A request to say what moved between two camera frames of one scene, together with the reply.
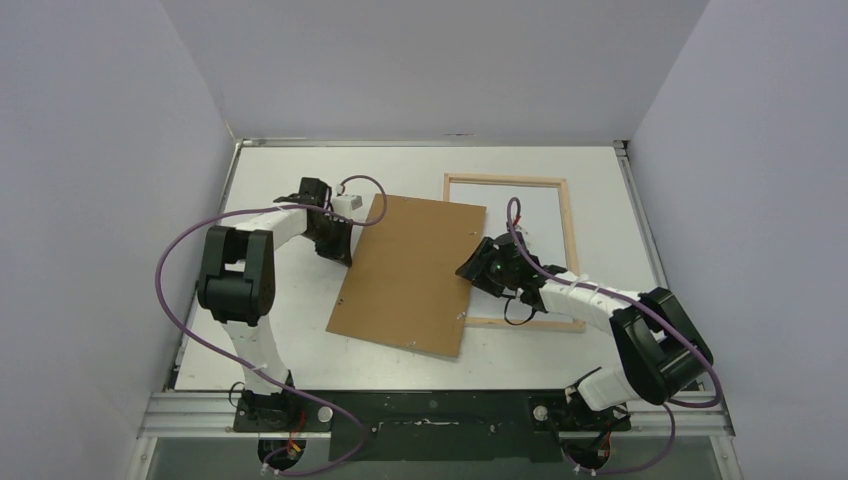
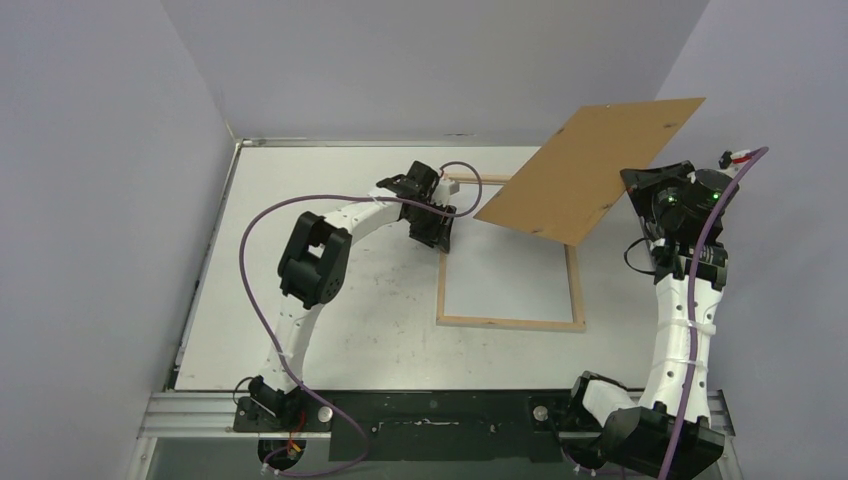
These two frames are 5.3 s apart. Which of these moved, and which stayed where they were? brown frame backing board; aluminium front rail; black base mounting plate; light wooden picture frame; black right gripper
Moved: brown frame backing board; black right gripper
Stayed: black base mounting plate; aluminium front rail; light wooden picture frame
